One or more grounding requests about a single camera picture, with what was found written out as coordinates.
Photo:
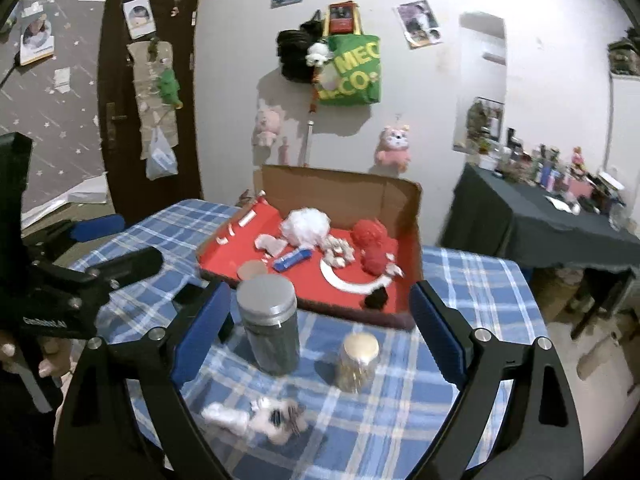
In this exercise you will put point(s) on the small jar gold beads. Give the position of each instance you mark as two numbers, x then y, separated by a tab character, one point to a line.
357	361

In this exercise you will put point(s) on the dark green covered table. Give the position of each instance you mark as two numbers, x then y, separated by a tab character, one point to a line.
492	217

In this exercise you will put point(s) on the photo poster on wall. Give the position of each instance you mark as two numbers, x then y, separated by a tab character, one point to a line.
419	25

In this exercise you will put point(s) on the red framed picture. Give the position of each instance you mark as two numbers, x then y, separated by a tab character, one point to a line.
343	18

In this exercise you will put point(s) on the photo on door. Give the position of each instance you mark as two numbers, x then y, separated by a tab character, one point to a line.
139	18

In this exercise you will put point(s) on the blue plaid tablecloth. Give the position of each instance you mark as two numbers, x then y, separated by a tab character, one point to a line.
373	398

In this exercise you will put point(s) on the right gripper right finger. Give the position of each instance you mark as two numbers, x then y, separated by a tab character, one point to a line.
445	331

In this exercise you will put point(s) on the pale pink pig plush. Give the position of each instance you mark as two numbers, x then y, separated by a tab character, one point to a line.
268	125

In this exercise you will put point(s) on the dark brown door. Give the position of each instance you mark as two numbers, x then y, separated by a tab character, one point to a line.
130	107

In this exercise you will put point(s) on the white mesh bath puff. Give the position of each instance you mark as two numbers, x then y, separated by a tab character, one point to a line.
305	227

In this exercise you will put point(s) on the white tissue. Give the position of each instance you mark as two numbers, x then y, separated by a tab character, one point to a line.
271	245

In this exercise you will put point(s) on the green plush on door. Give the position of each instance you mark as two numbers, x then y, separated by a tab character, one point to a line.
169	87

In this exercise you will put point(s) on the black bag on wall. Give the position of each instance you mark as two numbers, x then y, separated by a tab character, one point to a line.
292	49

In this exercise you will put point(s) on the white panda plush keychain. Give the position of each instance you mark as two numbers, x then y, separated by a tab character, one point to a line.
318	54

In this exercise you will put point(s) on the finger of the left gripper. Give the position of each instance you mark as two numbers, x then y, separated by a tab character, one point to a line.
128	269
85	229

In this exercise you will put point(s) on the blue tissue packet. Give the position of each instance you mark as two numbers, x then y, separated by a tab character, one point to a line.
291	259

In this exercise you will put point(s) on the brown round coaster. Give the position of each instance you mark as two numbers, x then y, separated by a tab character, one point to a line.
251	269

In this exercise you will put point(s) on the red knitted item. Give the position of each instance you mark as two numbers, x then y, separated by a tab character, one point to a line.
375	260

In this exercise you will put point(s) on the black fuzzy pompom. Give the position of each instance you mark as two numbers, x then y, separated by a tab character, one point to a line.
376	300

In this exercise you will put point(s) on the beige knitted scrunchie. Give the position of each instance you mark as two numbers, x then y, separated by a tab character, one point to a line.
337	252

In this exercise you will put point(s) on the red mesh bath puff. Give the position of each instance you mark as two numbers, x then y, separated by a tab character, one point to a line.
368	233

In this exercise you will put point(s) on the white plastic bag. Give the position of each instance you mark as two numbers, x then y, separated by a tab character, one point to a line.
161	161

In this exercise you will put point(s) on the green tote bag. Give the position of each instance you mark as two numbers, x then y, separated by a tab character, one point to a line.
353	74

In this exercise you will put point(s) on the tall glass jar metal lid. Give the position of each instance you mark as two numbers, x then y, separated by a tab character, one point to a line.
268	308

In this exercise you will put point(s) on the red cardboard box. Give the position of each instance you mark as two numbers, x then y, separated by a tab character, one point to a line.
345	197

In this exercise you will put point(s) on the white fluffy plush toy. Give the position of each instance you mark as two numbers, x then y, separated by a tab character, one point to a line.
278	420

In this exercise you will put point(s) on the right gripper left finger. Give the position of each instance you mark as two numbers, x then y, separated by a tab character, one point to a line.
194	330

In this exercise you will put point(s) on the pink cat plush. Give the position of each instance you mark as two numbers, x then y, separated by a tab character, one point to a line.
393	148

